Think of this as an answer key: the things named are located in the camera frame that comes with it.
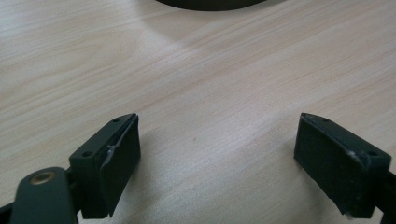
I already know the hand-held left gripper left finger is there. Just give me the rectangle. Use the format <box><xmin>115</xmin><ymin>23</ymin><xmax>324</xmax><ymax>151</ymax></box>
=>
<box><xmin>68</xmin><ymin>113</ymin><xmax>142</xmax><ymax>219</ymax></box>

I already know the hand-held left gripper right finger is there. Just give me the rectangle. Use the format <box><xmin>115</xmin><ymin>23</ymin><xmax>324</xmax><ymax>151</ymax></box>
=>
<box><xmin>293</xmin><ymin>112</ymin><xmax>392</xmax><ymax>219</ymax></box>

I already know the dark round bowl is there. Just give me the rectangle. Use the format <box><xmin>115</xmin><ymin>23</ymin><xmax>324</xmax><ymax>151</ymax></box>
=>
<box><xmin>154</xmin><ymin>0</ymin><xmax>269</xmax><ymax>12</ymax></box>

